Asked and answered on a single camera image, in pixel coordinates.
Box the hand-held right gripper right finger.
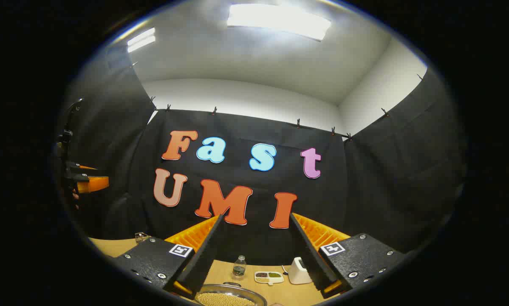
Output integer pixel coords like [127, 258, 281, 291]
[289, 212, 406, 299]

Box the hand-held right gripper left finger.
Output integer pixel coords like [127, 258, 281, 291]
[110, 215, 224, 300]

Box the steel pot with black handles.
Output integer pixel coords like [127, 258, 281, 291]
[194, 282, 268, 306]

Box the pile of yellow soybeans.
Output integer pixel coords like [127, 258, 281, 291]
[197, 292, 257, 306]

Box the white toaster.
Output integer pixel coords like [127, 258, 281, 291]
[288, 257, 313, 285]

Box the clear plastic water bottle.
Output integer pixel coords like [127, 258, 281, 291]
[232, 255, 247, 280]

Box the white divided dish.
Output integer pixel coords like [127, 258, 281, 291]
[254, 271, 284, 285]

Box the black backdrop cloth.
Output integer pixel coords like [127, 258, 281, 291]
[55, 45, 469, 264]

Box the small ceiling light panel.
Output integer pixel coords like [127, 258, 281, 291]
[127, 27, 156, 53]

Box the row of black clips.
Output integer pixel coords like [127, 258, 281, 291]
[129, 62, 425, 143]

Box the large ceiling light panel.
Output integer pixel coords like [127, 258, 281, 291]
[227, 3, 332, 42]

